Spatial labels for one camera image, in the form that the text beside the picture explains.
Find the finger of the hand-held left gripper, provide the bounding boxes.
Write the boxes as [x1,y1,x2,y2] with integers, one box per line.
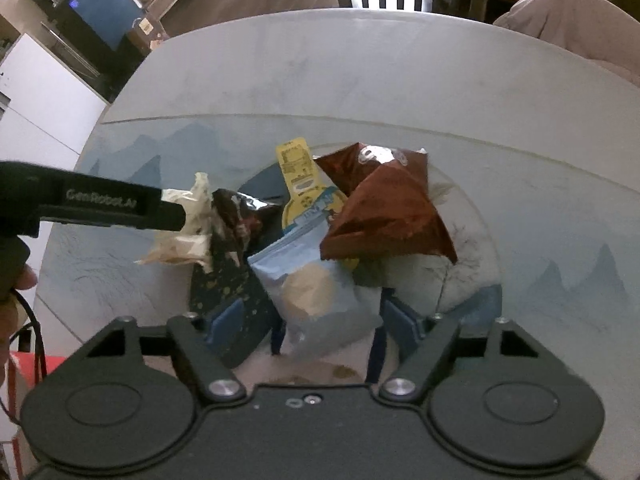
[145,187,187,234]

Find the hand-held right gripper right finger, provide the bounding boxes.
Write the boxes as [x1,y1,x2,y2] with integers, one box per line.
[377,299,544,403]

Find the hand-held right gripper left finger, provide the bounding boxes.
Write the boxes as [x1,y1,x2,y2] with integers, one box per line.
[87,299,249,407]

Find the cream snack packet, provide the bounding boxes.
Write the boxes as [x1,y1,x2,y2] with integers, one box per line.
[134,172,217,267]

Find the dark speckled snack packet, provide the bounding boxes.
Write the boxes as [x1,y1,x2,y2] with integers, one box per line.
[189,189,287,368]

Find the light blue snack packet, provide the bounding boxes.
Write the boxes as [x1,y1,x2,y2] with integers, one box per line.
[248,220,385,359]

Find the brown snack packet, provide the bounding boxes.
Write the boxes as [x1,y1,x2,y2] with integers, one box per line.
[313,141,459,264]

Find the yellow cartoon snack packet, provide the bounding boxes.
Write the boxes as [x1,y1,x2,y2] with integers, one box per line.
[276,137,362,272]

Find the person's left hand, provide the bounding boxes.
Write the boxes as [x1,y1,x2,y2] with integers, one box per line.
[0,264,39,351]

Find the white cabinet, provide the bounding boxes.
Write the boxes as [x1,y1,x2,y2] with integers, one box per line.
[0,32,110,171]

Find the brown paper bag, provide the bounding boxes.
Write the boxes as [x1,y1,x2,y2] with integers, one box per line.
[127,16,166,53]

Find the black cabinet with blue front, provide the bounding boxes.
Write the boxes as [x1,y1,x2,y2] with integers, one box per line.
[25,0,146,68]

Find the pink covered chair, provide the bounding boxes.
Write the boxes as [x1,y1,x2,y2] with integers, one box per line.
[492,0,640,91]

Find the black cable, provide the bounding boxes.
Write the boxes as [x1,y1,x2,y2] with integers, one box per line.
[12,287,48,378]

